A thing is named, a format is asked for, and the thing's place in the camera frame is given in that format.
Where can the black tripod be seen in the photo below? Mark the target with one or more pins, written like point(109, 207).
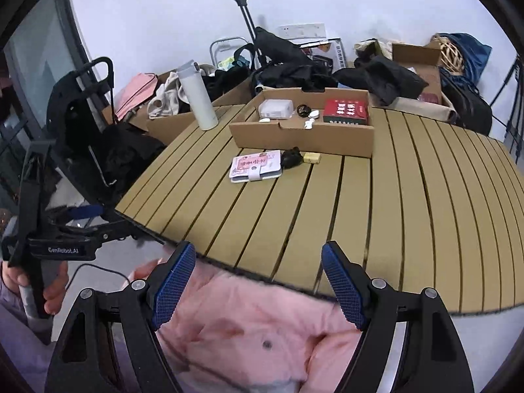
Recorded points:
point(513, 90)

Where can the printed picture box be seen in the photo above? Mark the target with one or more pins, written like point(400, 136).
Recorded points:
point(337, 55)

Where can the clear plastic box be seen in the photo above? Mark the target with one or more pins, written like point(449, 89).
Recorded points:
point(276, 107)

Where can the red printed box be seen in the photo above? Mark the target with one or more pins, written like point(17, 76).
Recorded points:
point(347, 110)

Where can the wicker helmet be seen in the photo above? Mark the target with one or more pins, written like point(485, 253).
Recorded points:
point(448, 55)

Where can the pink puffer jacket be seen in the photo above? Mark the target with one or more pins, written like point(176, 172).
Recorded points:
point(245, 327)

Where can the black folding cart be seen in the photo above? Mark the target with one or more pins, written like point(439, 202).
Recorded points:
point(61, 106)

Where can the person's left hand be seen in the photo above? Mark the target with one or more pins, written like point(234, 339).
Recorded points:
point(55, 290)

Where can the white metal frame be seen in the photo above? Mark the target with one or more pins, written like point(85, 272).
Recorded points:
point(225, 41)

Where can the black cloth pile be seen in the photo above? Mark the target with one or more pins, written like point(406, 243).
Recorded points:
point(127, 151)

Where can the small yellow box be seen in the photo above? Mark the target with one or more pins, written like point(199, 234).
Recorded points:
point(311, 157)

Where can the light crumpled cloth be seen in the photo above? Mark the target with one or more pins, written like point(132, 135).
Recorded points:
point(368, 47)

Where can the glass door black frame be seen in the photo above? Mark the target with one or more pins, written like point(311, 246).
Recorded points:
point(41, 69)

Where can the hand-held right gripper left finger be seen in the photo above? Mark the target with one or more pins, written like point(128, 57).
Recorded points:
point(172, 282)

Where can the beige tote bag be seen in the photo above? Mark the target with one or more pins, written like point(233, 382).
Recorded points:
point(430, 112)

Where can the large cardboard box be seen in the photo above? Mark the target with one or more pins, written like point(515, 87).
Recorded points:
point(172, 127)

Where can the blue bag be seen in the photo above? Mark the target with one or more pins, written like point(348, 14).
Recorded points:
point(475, 55)

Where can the small white bottle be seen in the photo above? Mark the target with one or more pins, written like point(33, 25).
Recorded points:
point(309, 123)

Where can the beige cloth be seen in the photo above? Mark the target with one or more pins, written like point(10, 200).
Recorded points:
point(163, 102)

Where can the person's left forearm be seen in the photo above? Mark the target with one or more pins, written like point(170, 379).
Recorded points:
point(16, 327)

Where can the cardboard box with flap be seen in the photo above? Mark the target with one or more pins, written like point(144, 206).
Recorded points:
point(413, 55)

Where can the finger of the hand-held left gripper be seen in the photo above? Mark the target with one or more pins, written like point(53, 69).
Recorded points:
point(118, 229)
point(86, 211)

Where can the small black item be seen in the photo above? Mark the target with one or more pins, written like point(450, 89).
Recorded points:
point(291, 158)

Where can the cardboard tray box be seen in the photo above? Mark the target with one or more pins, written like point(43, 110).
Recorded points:
point(307, 139)

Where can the black jacket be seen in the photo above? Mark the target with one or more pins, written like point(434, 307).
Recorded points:
point(380, 77)

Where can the white wall outlet strip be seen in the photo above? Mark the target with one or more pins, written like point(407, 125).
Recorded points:
point(303, 30)

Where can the pink notebook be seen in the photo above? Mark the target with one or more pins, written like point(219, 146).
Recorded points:
point(254, 163)

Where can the pink bag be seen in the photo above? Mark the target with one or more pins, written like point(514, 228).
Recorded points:
point(137, 90)

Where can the white thermos bottle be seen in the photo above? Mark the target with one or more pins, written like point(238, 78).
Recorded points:
point(200, 98)

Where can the black backpack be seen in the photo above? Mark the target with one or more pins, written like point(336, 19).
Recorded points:
point(470, 106)

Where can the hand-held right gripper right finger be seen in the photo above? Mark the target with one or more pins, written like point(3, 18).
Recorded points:
point(342, 282)

